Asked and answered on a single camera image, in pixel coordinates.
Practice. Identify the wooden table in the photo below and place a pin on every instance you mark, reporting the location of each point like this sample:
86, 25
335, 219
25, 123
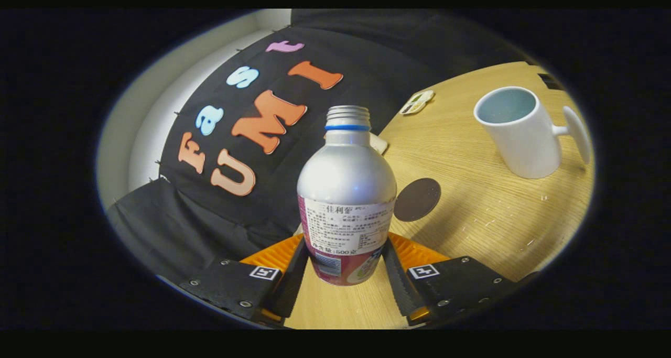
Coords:
472, 211

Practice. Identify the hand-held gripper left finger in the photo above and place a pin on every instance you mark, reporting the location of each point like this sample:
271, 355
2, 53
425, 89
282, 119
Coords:
295, 284

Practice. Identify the white cup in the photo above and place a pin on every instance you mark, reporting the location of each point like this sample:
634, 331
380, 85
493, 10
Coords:
524, 143

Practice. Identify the dark brown round coaster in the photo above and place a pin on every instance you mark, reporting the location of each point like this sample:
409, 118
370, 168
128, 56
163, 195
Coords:
417, 199

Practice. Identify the white toaster with bread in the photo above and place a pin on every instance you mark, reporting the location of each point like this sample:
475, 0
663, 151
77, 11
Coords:
379, 143

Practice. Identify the small white tray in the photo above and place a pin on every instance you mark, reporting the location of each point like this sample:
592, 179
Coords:
417, 102

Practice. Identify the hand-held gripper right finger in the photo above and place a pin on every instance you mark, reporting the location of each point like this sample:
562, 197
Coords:
401, 287

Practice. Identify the flat black object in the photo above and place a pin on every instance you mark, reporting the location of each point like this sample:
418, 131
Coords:
550, 81

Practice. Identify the silver juice bottle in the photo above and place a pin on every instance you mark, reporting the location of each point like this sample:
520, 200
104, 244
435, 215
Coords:
346, 180

